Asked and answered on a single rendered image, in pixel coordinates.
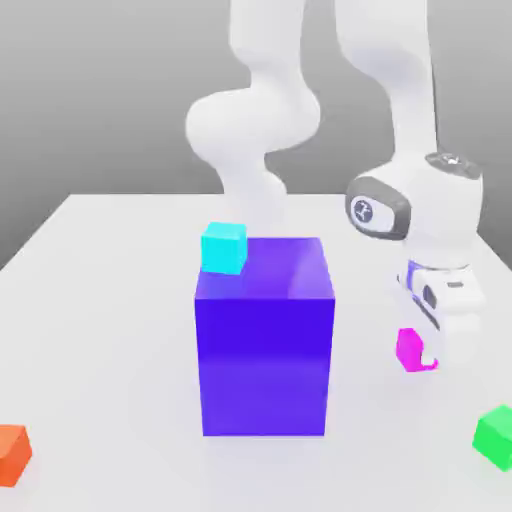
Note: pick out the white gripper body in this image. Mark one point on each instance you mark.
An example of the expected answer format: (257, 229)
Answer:
(456, 328)

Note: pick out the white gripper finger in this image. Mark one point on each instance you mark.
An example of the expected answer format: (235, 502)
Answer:
(428, 352)

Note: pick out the large purple box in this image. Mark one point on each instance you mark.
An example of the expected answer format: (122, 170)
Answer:
(264, 360)

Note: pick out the small orange cube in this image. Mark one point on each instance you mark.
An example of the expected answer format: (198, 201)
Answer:
(12, 454)

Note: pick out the small green cube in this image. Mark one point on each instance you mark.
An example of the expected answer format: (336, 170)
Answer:
(495, 438)

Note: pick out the small cyan cube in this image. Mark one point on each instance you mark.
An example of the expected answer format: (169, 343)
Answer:
(222, 250)

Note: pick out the small magenta cube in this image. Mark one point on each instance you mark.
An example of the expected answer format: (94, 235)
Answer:
(408, 348)

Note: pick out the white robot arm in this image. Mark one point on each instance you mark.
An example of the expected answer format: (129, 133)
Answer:
(256, 116)

